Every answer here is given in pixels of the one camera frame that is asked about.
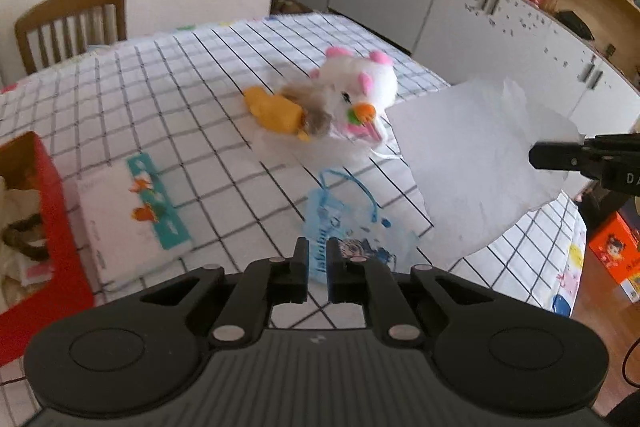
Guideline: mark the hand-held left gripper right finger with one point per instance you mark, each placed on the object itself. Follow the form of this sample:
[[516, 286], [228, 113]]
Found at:
[[336, 282]]

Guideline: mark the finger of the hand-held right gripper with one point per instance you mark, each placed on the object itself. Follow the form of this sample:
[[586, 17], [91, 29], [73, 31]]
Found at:
[[555, 155]]

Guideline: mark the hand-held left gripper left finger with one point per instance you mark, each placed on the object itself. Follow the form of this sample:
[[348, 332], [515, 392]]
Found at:
[[299, 277]]

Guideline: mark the blue printed plastic bag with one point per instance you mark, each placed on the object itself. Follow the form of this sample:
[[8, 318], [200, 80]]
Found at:
[[350, 222]]

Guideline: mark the white paper sheet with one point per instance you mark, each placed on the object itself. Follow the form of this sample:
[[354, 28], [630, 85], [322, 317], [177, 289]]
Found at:
[[470, 167]]

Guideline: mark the red metal tin box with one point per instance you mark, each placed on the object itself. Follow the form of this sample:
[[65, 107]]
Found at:
[[55, 207]]

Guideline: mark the orange printed toy box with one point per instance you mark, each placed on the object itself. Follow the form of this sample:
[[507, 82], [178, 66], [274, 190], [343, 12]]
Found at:
[[612, 247]]

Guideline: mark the long curved white cabinet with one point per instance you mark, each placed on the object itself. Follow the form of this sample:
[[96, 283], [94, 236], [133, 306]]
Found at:
[[525, 52]]

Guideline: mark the clear plastic wrap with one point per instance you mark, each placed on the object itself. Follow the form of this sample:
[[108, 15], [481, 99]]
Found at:
[[320, 152]]

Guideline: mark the black pouch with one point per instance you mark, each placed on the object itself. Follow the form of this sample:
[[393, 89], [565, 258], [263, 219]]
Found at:
[[575, 24]]

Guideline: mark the grey fur pompom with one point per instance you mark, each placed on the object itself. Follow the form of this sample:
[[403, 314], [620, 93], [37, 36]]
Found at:
[[312, 117]]

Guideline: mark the yellow plush toy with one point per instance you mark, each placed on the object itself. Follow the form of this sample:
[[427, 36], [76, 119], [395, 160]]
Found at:
[[272, 109]]

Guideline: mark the white tissue pack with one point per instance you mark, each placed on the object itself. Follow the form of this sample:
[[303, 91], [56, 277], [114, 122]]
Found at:
[[125, 232]]

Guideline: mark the white pink plush toy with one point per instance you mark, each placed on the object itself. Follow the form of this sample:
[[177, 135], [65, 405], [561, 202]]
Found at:
[[370, 82]]

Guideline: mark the black checked white tablecloth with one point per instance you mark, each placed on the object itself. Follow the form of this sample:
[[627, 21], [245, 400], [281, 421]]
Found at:
[[200, 72]]

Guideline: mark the dark wooden chair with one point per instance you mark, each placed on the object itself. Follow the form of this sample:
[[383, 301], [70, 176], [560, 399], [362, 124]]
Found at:
[[70, 4]]

